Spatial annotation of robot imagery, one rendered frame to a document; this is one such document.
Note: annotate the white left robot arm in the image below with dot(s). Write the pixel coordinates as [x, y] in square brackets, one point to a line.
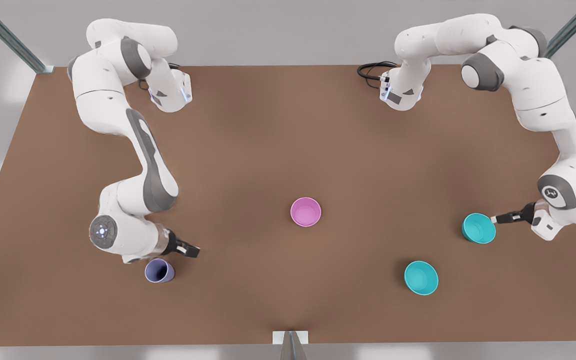
[543, 95]

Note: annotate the pink bowl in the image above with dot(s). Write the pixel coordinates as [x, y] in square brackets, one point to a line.
[305, 211]

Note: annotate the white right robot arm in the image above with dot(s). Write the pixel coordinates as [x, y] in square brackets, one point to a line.
[118, 100]

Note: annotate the purple cup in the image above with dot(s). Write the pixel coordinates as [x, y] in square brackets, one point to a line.
[159, 270]

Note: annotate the teal blue bowl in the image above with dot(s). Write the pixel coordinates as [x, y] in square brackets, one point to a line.
[421, 277]
[478, 228]

